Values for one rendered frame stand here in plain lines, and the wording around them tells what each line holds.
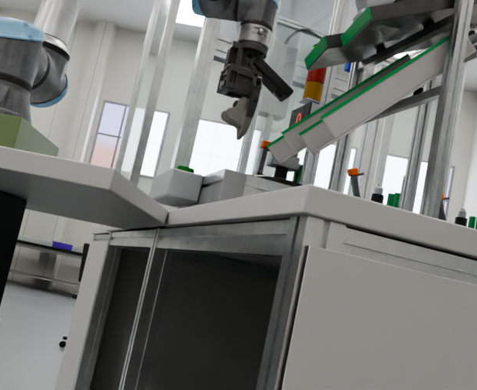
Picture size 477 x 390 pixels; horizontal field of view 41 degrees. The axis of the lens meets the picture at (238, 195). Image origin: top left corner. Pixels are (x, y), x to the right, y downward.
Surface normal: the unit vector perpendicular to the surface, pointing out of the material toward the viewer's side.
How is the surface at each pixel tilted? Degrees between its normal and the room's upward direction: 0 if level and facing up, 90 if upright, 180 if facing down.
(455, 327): 90
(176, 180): 90
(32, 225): 90
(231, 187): 90
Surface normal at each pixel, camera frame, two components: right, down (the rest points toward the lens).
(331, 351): 0.32, -0.07
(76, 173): -0.05, -0.15
